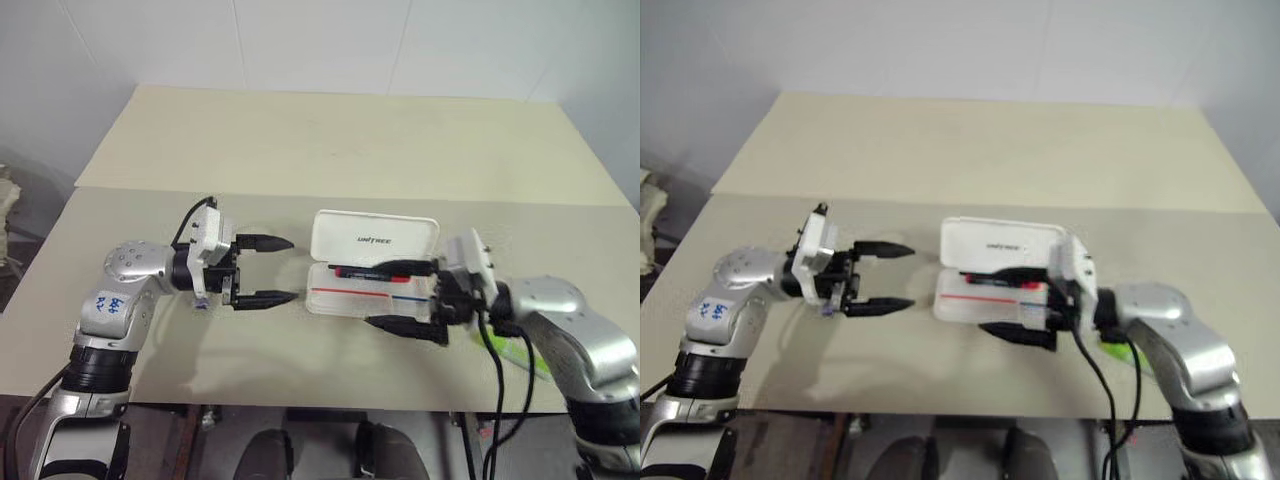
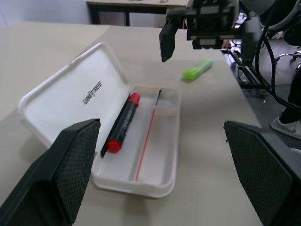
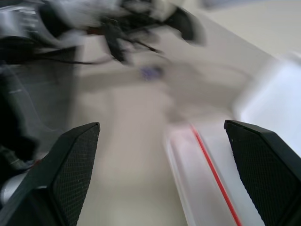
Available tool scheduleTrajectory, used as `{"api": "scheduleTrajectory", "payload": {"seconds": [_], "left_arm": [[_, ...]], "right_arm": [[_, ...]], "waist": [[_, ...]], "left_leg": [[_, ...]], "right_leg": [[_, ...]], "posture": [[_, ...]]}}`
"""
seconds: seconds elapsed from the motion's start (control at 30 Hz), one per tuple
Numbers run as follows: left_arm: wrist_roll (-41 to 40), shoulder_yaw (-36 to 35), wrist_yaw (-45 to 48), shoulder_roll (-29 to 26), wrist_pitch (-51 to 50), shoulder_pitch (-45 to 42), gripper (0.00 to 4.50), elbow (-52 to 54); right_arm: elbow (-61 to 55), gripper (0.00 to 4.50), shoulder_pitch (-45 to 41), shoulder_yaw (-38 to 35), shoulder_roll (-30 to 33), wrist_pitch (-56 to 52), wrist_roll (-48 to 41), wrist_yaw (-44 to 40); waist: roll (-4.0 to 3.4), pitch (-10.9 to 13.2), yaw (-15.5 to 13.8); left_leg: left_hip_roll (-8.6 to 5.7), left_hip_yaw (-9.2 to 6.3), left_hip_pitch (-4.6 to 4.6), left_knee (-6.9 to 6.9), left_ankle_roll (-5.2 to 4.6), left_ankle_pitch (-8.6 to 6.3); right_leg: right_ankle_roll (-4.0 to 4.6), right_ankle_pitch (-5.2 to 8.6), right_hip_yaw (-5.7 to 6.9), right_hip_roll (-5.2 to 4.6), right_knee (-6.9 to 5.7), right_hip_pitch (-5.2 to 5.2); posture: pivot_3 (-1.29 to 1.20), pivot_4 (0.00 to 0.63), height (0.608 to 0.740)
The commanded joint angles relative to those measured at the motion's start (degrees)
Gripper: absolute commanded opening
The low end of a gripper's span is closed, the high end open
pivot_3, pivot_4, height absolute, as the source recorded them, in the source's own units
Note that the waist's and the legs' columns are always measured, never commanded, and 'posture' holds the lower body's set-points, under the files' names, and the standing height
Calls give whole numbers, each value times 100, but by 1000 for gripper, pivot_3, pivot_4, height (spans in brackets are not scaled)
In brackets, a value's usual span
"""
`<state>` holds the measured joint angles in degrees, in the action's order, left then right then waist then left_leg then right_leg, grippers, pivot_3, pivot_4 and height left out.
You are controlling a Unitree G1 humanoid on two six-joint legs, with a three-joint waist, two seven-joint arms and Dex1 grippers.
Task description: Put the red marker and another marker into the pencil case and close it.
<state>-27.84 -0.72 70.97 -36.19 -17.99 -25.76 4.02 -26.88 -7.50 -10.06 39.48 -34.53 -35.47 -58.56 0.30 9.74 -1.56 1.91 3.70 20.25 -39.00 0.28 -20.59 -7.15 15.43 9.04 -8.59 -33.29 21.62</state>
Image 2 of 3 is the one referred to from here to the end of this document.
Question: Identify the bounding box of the grey white sneaker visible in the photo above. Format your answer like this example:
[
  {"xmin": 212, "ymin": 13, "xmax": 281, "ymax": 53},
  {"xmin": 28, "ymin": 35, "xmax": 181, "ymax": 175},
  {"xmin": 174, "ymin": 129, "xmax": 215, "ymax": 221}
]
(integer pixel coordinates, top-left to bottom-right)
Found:
[{"xmin": 270, "ymin": 117, "xmax": 301, "ymax": 140}]

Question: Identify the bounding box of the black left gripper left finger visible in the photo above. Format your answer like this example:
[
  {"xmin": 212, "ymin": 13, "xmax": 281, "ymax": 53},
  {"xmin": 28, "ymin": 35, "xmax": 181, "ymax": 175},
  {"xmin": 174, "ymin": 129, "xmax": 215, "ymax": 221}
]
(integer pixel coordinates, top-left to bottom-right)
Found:
[{"xmin": 0, "ymin": 118, "xmax": 102, "ymax": 226}]

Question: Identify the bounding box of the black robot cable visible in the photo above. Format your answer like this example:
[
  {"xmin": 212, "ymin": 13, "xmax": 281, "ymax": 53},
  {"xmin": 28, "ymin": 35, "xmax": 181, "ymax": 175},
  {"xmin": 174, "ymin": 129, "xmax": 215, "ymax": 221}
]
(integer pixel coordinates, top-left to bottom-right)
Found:
[{"xmin": 254, "ymin": 0, "xmax": 301, "ymax": 112}]

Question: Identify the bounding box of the thin red and blue pen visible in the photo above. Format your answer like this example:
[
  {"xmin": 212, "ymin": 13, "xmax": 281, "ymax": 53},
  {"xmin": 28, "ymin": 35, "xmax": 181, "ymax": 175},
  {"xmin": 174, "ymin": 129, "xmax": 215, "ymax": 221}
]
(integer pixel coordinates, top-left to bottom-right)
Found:
[{"xmin": 135, "ymin": 89, "xmax": 163, "ymax": 182}]

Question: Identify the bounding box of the black trouser leg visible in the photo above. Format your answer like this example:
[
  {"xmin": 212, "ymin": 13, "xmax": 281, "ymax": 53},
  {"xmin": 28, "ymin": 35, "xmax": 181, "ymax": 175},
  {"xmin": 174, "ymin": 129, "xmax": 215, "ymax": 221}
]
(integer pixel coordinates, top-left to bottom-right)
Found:
[{"xmin": 279, "ymin": 72, "xmax": 301, "ymax": 125}]

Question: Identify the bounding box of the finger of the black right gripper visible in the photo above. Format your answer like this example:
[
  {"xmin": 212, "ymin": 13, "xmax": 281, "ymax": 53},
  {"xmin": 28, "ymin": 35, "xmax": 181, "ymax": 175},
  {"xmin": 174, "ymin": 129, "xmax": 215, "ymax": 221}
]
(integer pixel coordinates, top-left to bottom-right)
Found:
[
  {"xmin": 158, "ymin": 16, "xmax": 180, "ymax": 63},
  {"xmin": 241, "ymin": 14, "xmax": 262, "ymax": 65}
]

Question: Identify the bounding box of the black marker with red cap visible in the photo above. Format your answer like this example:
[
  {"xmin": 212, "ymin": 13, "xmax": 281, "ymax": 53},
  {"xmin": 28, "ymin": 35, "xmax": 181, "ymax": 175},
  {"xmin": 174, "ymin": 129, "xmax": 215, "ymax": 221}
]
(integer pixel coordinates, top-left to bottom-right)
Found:
[{"xmin": 106, "ymin": 93, "xmax": 142, "ymax": 153}]

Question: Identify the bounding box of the wooden table with black legs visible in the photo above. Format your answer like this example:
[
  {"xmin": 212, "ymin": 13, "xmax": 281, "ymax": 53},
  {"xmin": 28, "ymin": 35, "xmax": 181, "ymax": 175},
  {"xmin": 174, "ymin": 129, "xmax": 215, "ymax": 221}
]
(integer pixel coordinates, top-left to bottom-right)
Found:
[{"xmin": 86, "ymin": 0, "xmax": 189, "ymax": 26}]

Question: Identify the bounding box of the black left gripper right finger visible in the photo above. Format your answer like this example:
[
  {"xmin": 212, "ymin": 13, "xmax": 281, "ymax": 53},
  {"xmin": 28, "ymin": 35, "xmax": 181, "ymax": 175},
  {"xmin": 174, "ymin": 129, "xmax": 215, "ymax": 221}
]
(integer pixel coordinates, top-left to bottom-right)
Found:
[{"xmin": 223, "ymin": 120, "xmax": 301, "ymax": 226}]

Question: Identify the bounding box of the chrome chair base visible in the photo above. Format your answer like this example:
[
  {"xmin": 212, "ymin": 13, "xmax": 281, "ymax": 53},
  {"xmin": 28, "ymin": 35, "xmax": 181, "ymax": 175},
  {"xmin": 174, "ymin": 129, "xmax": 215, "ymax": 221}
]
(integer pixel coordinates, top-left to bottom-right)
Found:
[{"xmin": 274, "ymin": 52, "xmax": 301, "ymax": 69}]

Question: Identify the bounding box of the white plastic pencil case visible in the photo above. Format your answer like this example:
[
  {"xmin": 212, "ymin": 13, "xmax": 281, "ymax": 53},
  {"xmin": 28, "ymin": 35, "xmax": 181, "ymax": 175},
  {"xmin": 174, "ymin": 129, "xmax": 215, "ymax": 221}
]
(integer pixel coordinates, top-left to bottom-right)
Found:
[{"xmin": 18, "ymin": 42, "xmax": 181, "ymax": 199}]

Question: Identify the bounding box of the black metal floor frame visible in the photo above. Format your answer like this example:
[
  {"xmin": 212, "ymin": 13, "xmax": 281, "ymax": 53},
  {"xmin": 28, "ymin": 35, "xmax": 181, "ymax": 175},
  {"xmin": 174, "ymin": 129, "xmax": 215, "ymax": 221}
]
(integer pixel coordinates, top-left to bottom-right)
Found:
[{"xmin": 221, "ymin": 48, "xmax": 272, "ymax": 90}]

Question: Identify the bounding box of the green highlighter marker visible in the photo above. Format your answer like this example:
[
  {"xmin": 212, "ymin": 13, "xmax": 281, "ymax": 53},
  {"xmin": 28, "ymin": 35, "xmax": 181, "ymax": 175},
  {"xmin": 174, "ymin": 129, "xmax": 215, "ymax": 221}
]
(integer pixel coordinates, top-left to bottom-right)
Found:
[{"xmin": 182, "ymin": 58, "xmax": 214, "ymax": 82}]

